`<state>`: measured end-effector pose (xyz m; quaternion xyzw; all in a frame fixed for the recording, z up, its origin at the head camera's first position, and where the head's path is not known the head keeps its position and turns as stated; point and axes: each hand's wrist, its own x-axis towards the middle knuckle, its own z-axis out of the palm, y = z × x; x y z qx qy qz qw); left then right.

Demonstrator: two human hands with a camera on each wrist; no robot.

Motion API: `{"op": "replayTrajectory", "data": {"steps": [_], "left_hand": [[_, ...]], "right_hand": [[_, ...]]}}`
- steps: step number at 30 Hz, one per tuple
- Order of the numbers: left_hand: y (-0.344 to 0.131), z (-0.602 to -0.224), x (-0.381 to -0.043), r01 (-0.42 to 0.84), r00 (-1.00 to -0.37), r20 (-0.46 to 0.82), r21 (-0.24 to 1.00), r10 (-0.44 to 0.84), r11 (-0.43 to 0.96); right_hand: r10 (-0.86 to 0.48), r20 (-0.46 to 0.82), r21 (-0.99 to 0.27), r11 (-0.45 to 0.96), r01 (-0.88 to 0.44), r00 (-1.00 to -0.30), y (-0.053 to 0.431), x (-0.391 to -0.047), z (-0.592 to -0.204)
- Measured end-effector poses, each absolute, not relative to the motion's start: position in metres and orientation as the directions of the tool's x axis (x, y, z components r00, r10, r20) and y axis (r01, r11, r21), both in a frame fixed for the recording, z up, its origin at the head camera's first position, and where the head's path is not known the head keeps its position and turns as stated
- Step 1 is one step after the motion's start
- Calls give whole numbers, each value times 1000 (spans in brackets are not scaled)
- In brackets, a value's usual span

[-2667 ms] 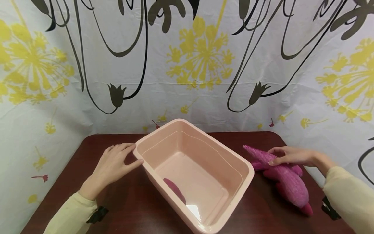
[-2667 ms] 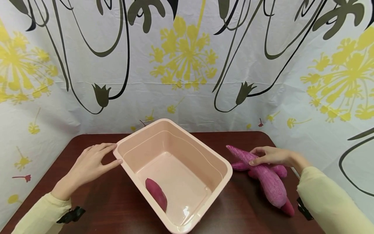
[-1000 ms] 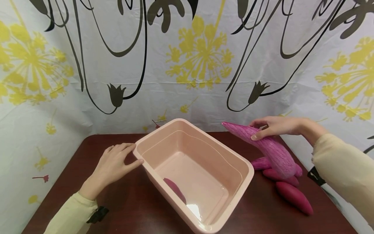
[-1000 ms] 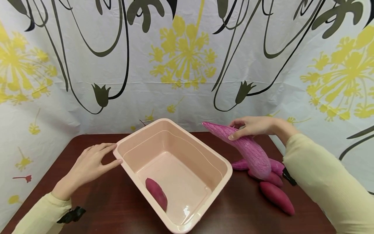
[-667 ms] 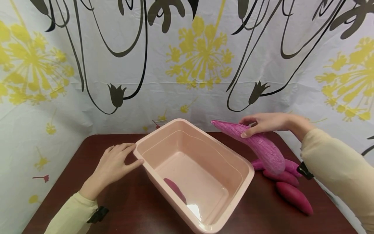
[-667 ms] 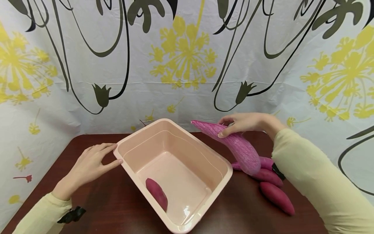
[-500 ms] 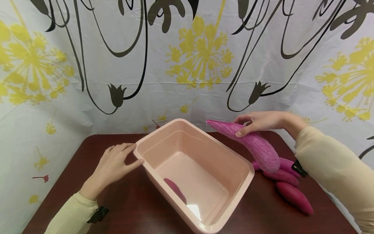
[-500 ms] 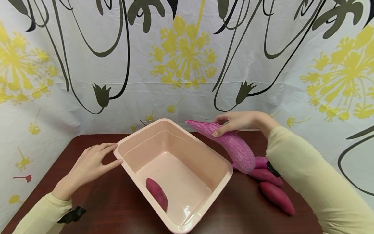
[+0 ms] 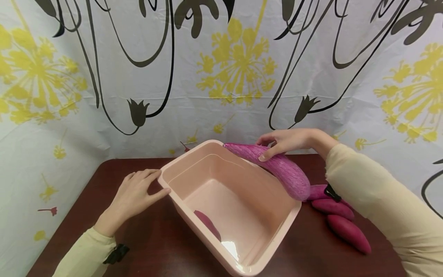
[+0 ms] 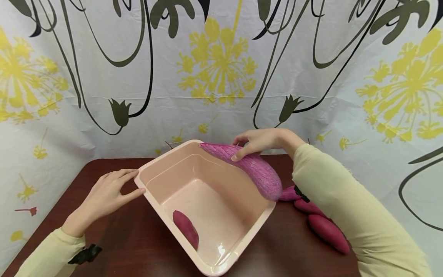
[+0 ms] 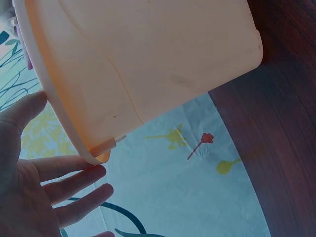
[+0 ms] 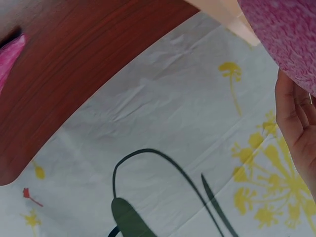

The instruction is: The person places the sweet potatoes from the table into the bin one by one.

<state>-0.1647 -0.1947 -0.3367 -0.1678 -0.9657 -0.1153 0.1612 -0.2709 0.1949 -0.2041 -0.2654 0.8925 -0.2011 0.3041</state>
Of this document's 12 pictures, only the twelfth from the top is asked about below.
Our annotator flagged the person's right hand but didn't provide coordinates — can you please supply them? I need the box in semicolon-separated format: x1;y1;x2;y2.
275;67;316;199

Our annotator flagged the pink fuzzy cloth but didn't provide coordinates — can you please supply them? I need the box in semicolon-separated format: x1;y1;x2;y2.
237;0;316;98

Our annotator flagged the pale peach plastic object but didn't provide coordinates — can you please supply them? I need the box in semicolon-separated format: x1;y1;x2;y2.
187;0;260;48

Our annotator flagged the bright pink cloth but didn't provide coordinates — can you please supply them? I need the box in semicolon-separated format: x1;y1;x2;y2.
0;34;28;96

